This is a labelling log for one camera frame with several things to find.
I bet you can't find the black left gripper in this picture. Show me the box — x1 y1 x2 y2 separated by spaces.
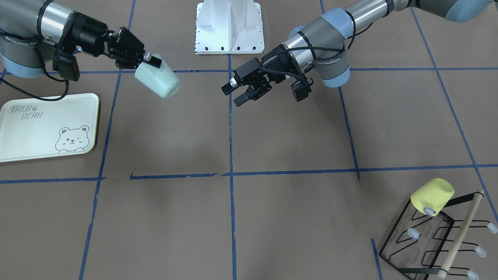
222 44 308 107

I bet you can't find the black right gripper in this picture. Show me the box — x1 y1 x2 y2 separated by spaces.
70 13 163 69

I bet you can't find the light green plastic cup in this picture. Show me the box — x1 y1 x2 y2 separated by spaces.
135 54 181 99

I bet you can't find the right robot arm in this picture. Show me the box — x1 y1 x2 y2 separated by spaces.
1 0 162 81

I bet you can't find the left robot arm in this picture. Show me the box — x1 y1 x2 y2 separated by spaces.
221 0 490 107

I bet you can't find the cream bear print tray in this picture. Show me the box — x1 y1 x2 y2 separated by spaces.
0 93 100 163

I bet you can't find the yellow plastic cup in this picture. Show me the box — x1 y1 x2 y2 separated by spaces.
410 178 455 217

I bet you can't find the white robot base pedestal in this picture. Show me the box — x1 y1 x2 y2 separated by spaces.
195 0 265 55

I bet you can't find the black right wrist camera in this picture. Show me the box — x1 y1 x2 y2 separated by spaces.
52 50 80 81

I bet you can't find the black wire cup rack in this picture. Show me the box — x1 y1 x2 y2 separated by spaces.
378 190 497 280

